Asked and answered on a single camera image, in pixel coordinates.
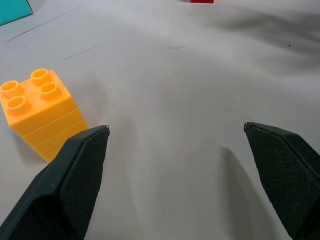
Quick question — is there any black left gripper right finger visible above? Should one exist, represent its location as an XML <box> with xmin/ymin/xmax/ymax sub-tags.
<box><xmin>243</xmin><ymin>121</ymin><xmax>320</xmax><ymax>240</ymax></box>

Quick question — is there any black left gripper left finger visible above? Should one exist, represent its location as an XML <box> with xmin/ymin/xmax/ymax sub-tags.
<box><xmin>0</xmin><ymin>124</ymin><xmax>111</xmax><ymax>240</ymax></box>

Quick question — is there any yellow studded toy block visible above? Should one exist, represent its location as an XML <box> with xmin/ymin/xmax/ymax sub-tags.
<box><xmin>0</xmin><ymin>68</ymin><xmax>89</xmax><ymax>164</ymax></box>

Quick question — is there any teal flat mat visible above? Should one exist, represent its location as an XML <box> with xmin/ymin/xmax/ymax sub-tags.
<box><xmin>0</xmin><ymin>0</ymin><xmax>34</xmax><ymax>26</ymax></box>

